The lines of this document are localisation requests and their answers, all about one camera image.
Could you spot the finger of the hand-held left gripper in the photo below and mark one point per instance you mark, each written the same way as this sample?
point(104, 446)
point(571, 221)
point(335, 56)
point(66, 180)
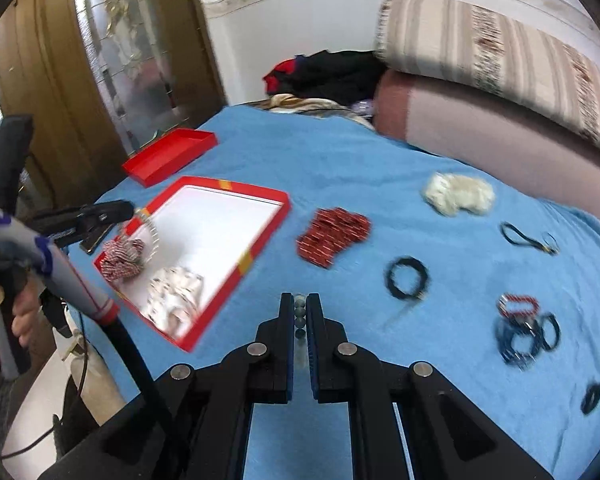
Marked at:
point(90, 211)
point(94, 236)

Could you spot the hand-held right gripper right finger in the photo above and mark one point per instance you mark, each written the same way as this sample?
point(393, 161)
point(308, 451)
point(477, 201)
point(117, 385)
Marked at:
point(313, 360)

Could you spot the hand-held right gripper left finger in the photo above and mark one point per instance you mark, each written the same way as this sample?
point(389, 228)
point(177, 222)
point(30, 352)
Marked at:
point(289, 360)

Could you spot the red box with white inside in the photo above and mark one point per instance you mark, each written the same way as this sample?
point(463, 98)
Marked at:
point(215, 240)

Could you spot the person's left hand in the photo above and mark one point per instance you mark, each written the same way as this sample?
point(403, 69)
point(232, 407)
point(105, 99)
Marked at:
point(22, 317)

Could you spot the red and white scrunchie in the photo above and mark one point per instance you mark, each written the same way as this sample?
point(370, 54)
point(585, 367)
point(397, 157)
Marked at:
point(122, 257)

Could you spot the red box lid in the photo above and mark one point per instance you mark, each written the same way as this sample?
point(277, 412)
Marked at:
point(170, 155)

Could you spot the white patterned scrunchie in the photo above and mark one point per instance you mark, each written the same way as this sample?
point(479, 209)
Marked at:
point(175, 295)

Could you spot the dark red plaid scrunchie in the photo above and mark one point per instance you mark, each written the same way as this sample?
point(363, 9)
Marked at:
point(333, 235)

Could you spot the wooden wardrobe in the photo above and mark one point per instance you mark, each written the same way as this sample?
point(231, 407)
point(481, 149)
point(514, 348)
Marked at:
point(45, 85)

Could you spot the patterned glass wardrobe door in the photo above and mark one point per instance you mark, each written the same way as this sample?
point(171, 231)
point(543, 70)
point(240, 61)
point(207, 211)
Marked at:
point(130, 50)

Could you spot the blue blanket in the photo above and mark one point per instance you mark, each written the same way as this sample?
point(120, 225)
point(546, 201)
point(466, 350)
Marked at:
point(330, 160)

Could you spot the cream white scrunchie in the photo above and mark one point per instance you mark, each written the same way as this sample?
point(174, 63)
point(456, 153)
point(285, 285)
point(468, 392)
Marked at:
point(457, 193)

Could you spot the pile of dark clothes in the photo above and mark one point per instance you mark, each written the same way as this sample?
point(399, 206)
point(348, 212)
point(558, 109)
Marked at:
point(325, 77)

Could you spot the pink pillow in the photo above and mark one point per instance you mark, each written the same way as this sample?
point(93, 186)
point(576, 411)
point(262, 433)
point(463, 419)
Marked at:
point(480, 130)

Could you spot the striped beige pillow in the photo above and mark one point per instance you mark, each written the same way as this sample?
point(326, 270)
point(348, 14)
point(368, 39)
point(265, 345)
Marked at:
point(505, 55)

